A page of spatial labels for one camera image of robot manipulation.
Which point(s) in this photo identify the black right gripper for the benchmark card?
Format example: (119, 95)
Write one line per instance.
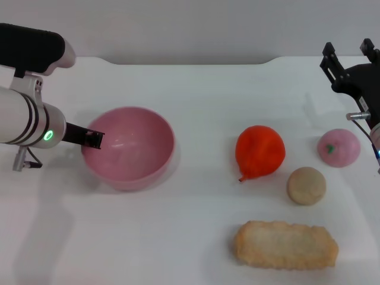
(365, 83)

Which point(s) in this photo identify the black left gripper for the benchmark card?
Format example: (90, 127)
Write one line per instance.
(75, 134)

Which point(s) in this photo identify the pink plastic bowl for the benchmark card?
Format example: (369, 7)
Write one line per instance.
(133, 166)

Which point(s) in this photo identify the orange toy fruit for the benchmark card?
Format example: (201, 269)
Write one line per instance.
(261, 151)

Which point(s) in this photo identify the pink toy peach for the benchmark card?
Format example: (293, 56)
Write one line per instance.
(341, 148)

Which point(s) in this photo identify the beige round toy bun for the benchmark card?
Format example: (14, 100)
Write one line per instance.
(305, 185)

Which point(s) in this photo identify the golden rectangular toy bread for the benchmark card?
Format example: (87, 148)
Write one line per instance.
(285, 245)

